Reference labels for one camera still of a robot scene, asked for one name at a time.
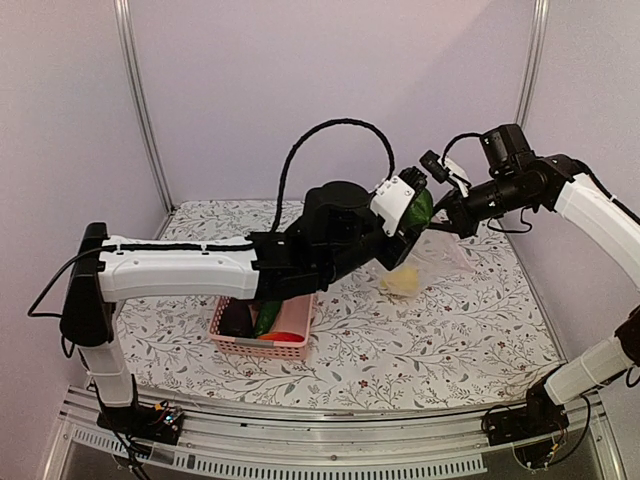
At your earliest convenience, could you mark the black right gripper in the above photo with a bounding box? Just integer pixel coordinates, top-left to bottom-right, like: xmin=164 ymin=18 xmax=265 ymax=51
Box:
xmin=422 ymin=170 xmax=536 ymax=238

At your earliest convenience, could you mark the yellow pepper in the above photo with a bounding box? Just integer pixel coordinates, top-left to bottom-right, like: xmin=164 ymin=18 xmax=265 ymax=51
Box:
xmin=380 ymin=266 xmax=421 ymax=297

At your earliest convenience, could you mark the dark green pepper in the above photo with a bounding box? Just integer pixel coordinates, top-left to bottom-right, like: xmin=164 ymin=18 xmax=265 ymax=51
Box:
xmin=398 ymin=189 xmax=433 ymax=234

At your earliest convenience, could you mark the clear zip top bag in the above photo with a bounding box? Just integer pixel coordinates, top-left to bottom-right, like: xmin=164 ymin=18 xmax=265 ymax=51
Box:
xmin=368 ymin=230 xmax=474 ymax=298

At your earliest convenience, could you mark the pink plastic basket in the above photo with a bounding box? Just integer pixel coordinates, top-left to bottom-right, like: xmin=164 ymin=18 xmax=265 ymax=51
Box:
xmin=202 ymin=295 xmax=316 ymax=360

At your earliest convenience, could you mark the green cucumber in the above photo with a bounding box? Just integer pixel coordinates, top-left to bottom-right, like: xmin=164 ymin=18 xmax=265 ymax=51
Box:
xmin=253 ymin=300 xmax=283 ymax=338

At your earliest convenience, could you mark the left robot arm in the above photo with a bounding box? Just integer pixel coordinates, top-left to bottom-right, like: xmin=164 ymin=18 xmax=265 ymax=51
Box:
xmin=60 ymin=175 xmax=426 ymax=434

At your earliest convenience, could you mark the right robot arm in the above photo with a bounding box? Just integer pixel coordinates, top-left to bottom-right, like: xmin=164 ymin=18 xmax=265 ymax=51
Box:
xmin=420 ymin=124 xmax=639 ymax=436

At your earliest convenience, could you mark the floral tablecloth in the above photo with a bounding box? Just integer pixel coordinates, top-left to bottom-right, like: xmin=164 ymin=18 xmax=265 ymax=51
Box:
xmin=117 ymin=228 xmax=564 ymax=410

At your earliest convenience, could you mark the red orange chili pepper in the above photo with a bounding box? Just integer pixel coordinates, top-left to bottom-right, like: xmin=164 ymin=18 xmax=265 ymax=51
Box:
xmin=258 ymin=331 xmax=305 ymax=343

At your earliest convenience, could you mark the dark purple eggplant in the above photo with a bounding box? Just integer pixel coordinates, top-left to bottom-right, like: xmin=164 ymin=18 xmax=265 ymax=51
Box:
xmin=219 ymin=299 xmax=254 ymax=338

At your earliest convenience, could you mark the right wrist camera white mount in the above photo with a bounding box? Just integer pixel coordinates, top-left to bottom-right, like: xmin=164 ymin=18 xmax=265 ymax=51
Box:
xmin=419 ymin=150 xmax=472 ymax=197

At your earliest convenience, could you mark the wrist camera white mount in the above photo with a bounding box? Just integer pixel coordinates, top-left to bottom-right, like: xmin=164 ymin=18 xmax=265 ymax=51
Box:
xmin=419 ymin=150 xmax=472 ymax=197
xmin=369 ymin=167 xmax=427 ymax=237

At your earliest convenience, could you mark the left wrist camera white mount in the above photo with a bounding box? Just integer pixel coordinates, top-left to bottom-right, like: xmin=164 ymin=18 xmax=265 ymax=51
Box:
xmin=369 ymin=167 xmax=427 ymax=237

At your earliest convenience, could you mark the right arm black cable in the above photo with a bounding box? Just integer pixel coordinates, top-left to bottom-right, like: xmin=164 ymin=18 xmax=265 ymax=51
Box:
xmin=442 ymin=132 xmax=486 ymax=161

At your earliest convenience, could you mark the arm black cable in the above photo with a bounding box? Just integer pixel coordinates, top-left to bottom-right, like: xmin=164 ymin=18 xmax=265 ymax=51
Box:
xmin=276 ymin=118 xmax=398 ymax=234
xmin=442 ymin=132 xmax=486 ymax=161

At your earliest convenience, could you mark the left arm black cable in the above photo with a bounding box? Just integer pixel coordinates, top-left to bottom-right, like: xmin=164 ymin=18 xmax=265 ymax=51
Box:
xmin=276 ymin=118 xmax=398 ymax=234

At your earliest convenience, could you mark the aluminium front rail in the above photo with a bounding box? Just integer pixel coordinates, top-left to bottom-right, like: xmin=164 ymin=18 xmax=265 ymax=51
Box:
xmin=42 ymin=387 xmax=627 ymax=479

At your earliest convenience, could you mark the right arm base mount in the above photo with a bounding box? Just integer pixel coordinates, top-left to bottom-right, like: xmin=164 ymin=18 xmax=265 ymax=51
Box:
xmin=481 ymin=380 xmax=569 ymax=446

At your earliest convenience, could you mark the right aluminium frame post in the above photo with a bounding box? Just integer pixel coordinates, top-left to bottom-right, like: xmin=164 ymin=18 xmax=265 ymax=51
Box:
xmin=515 ymin=0 xmax=550 ymax=128

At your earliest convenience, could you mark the aluminium frame post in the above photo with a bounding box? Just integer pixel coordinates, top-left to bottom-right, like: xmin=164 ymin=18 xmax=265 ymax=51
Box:
xmin=515 ymin=0 xmax=550 ymax=128
xmin=113 ymin=0 xmax=175 ymax=215

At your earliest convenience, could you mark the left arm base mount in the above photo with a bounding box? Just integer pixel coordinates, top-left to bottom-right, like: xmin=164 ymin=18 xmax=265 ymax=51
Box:
xmin=97 ymin=393 xmax=184 ymax=445

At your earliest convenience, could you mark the left aluminium frame post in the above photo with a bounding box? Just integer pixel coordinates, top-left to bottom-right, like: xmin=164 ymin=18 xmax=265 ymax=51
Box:
xmin=113 ymin=0 xmax=175 ymax=215

